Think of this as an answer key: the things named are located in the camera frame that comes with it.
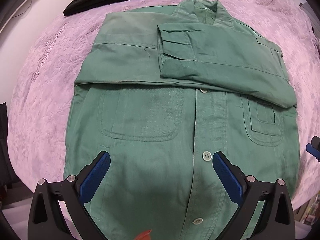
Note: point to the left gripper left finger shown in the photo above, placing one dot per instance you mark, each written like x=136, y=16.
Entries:
x=46, y=220

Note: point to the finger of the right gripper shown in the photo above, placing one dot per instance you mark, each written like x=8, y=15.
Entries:
x=314, y=147

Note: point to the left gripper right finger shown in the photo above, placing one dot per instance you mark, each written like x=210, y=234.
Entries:
x=276, y=220

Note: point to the green jacket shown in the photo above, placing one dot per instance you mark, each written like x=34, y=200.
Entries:
x=161, y=91

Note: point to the purple bed blanket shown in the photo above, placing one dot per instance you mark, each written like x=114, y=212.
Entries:
x=42, y=98

